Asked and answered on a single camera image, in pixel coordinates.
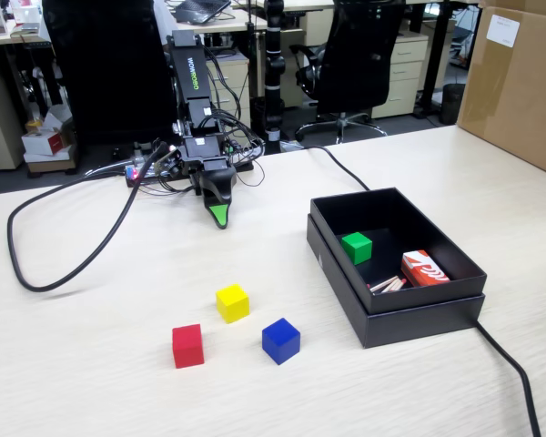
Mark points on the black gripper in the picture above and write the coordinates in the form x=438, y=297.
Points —
x=202, y=150

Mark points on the green wooden cube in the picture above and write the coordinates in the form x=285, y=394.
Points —
x=357, y=250

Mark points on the yellow wooden cube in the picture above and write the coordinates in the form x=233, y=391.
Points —
x=232, y=305

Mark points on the red wooden cube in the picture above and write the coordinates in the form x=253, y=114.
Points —
x=189, y=348

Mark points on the blue wooden cube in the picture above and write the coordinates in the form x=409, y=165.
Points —
x=280, y=343

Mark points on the controller board with LEDs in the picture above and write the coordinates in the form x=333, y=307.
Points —
x=131, y=172

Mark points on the cream drawer cabinet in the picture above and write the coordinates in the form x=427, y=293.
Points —
x=0, y=127
x=405, y=68
x=241, y=73

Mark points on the black pole with white rings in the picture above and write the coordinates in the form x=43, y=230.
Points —
x=274, y=68

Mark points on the black high-back office chair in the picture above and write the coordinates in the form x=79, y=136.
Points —
x=109, y=68

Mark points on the light wooden office desk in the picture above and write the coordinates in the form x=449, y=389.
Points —
x=309, y=4
x=186, y=26

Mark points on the white red cardboard box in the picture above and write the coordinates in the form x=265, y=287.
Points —
x=50, y=145

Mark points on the wooden matchstick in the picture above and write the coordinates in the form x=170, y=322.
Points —
x=397, y=287
x=387, y=286
x=382, y=281

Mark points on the seated person in white shirt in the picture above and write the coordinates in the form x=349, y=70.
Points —
x=161, y=18

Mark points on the black laptop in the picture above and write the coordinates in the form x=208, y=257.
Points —
x=200, y=9

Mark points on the black mesh office chair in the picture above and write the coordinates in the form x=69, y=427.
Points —
x=359, y=54

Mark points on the orange white matchbox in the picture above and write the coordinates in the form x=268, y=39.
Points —
x=425, y=271

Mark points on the black open cardboard box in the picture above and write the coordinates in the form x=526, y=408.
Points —
x=437, y=236

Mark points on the black box lid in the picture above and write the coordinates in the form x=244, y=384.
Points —
x=414, y=328

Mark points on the black waste bin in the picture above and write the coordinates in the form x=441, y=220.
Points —
x=452, y=104

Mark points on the small white box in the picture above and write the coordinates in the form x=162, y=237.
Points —
x=27, y=16

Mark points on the large brown cardboard box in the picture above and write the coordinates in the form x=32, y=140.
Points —
x=518, y=91

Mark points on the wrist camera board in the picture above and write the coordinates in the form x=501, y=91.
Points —
x=170, y=161

